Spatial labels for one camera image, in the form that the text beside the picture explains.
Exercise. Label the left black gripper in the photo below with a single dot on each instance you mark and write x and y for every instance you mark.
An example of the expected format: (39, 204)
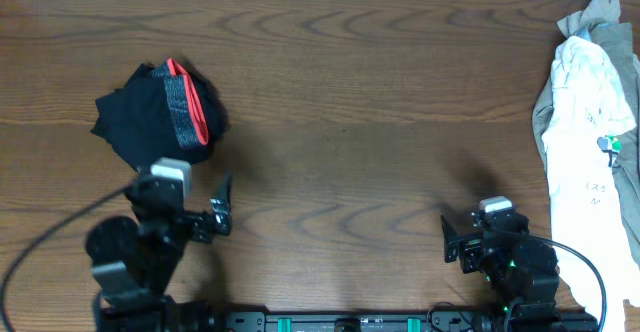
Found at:
(205, 222)

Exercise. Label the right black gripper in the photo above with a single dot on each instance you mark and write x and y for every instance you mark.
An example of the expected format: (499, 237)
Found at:
(471, 249)

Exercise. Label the black leggings red waistband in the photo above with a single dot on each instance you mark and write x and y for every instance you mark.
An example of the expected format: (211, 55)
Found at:
(170, 110)

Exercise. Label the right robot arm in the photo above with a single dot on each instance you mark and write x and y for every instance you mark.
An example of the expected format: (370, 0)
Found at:
(521, 271)

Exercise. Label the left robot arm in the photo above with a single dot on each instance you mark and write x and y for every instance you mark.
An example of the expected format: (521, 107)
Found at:
(133, 259)

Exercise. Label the white t-shirt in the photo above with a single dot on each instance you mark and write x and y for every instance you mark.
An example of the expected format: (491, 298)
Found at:
(589, 112)

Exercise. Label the beige grey garment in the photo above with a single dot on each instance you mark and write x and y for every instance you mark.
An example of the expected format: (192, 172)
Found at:
(600, 22)

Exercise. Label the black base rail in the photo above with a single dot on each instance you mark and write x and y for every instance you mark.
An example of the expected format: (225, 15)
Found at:
(350, 322)

